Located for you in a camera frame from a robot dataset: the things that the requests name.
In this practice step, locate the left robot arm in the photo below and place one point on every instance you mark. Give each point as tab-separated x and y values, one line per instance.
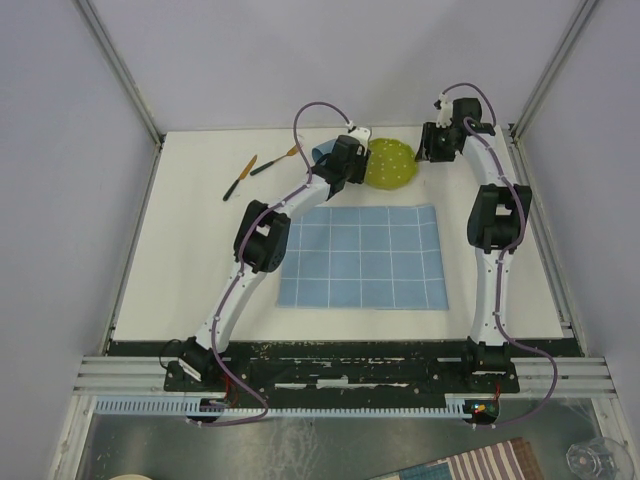
261	242

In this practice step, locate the blue checked cloth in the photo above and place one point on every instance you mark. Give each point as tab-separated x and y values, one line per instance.
372	257

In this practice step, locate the striped folded cloth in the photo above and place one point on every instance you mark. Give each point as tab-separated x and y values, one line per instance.
511	459

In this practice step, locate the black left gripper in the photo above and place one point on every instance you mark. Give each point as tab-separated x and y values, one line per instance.
363	160

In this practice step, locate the cream round object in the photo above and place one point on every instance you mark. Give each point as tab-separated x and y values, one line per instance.
130	477

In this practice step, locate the aluminium frame rail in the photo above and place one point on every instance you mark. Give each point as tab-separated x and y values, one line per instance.
569	39

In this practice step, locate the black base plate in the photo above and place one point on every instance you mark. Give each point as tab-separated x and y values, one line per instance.
321	374

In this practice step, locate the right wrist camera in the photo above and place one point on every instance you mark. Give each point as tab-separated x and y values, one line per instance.
444	109

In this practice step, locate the orange fork green handle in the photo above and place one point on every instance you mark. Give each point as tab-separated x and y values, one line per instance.
290	153

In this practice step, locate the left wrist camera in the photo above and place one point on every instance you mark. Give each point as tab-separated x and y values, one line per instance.
361	134

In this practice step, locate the green dotted plate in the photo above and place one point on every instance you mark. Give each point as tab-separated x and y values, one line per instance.
391	164

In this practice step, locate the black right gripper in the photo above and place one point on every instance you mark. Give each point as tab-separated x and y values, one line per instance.
429	131

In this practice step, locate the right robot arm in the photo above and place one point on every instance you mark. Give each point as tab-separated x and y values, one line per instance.
495	227

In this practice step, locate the orange knife green handle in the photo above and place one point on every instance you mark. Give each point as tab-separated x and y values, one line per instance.
244	173

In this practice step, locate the clear glass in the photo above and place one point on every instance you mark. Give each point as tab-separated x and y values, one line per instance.
599	459

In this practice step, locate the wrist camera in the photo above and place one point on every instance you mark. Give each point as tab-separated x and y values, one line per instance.
444	109
361	134

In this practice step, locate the blue cup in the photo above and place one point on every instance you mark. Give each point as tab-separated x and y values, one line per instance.
319	151

